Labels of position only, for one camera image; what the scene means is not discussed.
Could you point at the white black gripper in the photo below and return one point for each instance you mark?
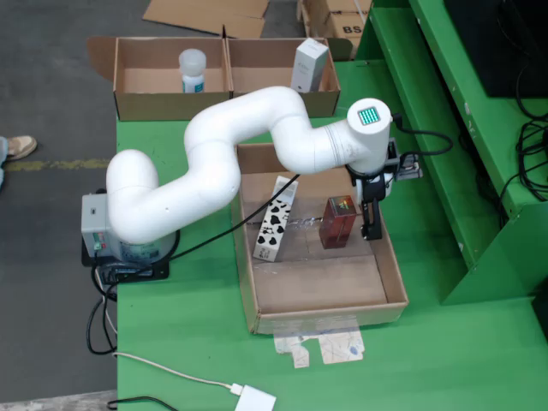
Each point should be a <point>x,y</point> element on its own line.
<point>372,188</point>

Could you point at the red Secret carton box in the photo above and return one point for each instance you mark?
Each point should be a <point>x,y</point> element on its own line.
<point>336,231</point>

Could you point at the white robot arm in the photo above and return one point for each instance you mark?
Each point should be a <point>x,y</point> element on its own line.
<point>205,145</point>

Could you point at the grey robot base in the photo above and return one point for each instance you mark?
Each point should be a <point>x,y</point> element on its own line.
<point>96,222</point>

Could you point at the large cardboard tray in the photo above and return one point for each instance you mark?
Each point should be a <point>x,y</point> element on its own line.
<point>321,282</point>

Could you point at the cow print carton box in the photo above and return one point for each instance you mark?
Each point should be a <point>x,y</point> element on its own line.
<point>272,227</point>

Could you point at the tall white carton box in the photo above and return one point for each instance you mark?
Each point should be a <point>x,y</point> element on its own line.
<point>310,60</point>

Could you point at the BS printed cardboard box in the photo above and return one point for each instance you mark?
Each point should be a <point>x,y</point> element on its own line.
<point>342,25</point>

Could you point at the shallow brown cardboard box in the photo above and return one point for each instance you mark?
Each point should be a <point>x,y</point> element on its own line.
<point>145,105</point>
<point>257,55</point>

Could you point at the large cardboard box open flaps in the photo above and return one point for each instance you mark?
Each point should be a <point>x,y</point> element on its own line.
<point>205,15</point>

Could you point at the green metal shelf unit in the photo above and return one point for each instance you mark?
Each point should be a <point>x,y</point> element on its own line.
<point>428,85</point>

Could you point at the white adapter block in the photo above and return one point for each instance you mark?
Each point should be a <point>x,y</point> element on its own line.
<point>254,400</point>

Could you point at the black monitor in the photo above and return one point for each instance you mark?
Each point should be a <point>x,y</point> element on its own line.
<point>484,43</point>

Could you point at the white spray bottle teal label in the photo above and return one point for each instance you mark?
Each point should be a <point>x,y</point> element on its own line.
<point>192,64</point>

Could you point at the beige shoe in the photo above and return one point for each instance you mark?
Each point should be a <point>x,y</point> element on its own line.
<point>21,147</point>

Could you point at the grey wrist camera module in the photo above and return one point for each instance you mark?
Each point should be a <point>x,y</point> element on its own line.
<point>409,169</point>

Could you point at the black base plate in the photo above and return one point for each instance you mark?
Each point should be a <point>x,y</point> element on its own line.
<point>150,272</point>

